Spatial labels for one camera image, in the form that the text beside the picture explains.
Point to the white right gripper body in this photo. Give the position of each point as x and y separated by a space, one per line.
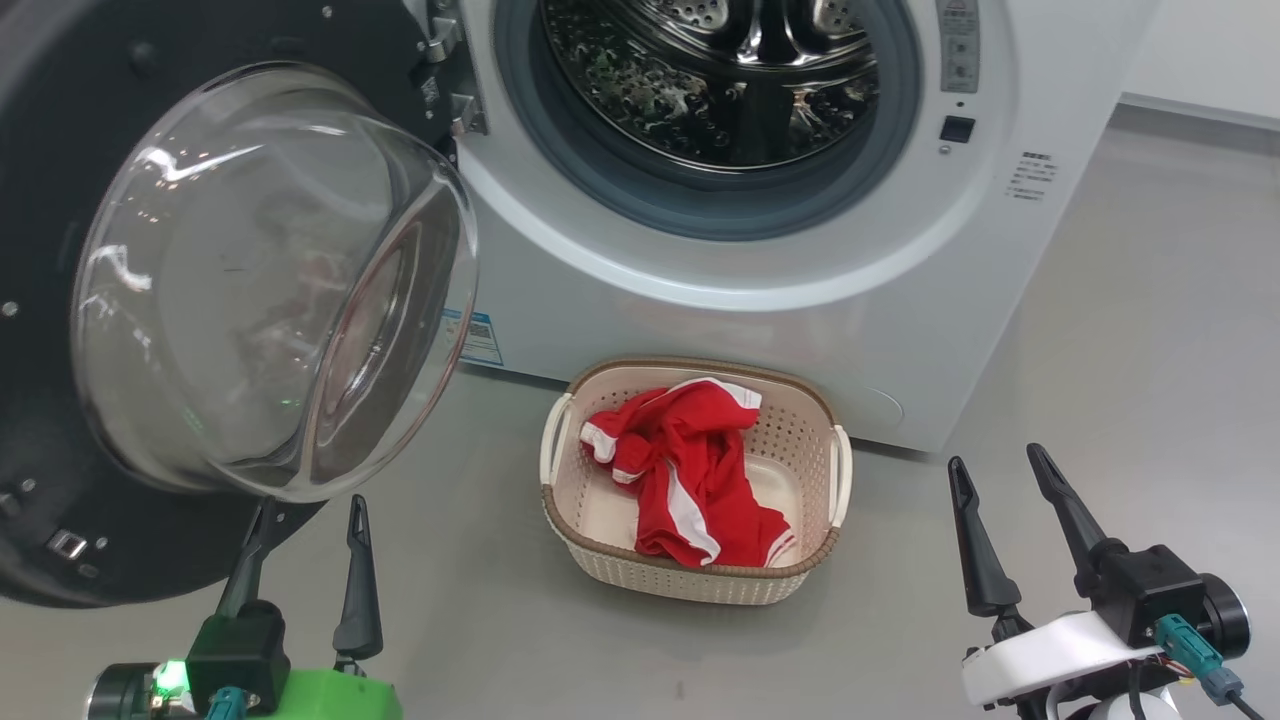
1050 660

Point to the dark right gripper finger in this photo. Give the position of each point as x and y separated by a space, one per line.
985 570
1078 530

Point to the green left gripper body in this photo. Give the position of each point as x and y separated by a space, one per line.
340 695

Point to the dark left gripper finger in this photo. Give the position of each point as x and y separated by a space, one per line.
248 570
360 610

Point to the black washer door glass bowl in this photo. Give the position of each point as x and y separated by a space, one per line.
250 280

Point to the red garment white trim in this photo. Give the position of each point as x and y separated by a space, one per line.
690 460

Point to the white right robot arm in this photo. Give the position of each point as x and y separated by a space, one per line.
1150 710

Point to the cream laundry basket brown rim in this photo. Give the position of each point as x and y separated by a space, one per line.
800 450

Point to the white front-load washing machine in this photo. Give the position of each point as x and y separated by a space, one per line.
800 330

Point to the blue energy label sticker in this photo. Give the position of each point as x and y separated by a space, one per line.
480 340

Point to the white partition panel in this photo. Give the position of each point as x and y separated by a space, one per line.
1210 50

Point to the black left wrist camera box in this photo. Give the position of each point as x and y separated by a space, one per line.
238 650

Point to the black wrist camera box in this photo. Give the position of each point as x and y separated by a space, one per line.
1150 595
238 650

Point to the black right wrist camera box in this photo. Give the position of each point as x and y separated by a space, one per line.
1150 595

